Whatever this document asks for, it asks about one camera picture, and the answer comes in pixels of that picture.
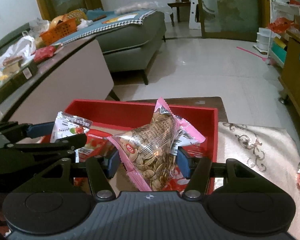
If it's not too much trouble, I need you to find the white brown snack packet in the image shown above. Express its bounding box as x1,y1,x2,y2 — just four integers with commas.
50,112,93,163

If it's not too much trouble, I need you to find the pink sunflower seed packet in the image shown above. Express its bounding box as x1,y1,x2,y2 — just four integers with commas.
108,98,205,191

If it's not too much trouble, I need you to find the red spicy strip packet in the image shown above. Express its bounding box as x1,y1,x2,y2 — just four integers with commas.
162,146,205,194

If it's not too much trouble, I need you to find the red cola gummy packet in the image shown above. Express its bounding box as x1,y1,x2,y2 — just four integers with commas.
74,127,112,163

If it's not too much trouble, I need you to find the dark green box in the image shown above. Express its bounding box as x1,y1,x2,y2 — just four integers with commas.
0,62,38,104

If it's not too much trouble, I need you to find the white plastic bag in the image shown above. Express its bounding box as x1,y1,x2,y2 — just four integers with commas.
0,18,50,86

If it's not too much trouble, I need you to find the floral satin tablecloth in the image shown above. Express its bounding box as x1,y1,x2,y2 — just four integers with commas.
217,122,300,239

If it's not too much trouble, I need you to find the red bag on table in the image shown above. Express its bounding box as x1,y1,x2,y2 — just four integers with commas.
33,46,57,63

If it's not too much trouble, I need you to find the grey curved coffee table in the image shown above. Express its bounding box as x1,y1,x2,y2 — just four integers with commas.
0,35,114,124

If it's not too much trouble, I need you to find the orange plastic basket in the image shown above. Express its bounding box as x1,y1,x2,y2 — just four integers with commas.
40,9,87,46

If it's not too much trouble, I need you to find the grey sofa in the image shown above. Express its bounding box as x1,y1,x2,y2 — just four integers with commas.
0,8,167,86

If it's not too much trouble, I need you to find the wooden cabinet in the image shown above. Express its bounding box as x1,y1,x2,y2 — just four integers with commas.
279,30,300,116

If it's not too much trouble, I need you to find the blue sofa blanket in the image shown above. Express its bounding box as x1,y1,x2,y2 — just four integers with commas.
50,10,156,45

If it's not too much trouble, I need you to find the white perforated board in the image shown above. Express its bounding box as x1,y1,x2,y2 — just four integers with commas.
189,0,203,30

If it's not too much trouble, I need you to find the white wire shelf rack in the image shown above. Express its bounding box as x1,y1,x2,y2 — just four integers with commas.
254,0,300,67

